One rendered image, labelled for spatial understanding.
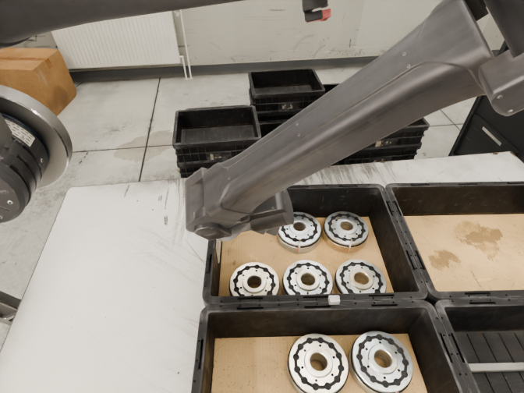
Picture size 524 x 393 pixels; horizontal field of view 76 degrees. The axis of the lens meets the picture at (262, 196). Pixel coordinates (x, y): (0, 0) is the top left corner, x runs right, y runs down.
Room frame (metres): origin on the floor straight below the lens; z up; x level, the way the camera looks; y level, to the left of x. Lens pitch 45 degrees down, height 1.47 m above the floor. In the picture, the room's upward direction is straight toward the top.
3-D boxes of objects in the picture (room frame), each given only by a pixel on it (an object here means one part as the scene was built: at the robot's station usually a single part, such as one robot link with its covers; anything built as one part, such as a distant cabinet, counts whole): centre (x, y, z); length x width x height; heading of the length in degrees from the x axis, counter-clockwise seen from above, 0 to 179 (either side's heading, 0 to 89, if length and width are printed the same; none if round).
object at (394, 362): (0.21, -0.21, 0.86); 0.05 x 0.05 x 0.01
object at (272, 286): (0.36, 0.02, 0.86); 0.10 x 0.10 x 0.01
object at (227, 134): (1.38, 0.22, 0.37); 0.40 x 0.30 x 0.45; 97
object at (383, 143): (1.48, -0.58, 0.37); 0.40 x 0.30 x 0.45; 97
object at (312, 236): (0.51, -0.09, 0.86); 0.10 x 0.10 x 0.01
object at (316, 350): (0.21, -0.10, 0.86); 0.05 x 0.05 x 0.01
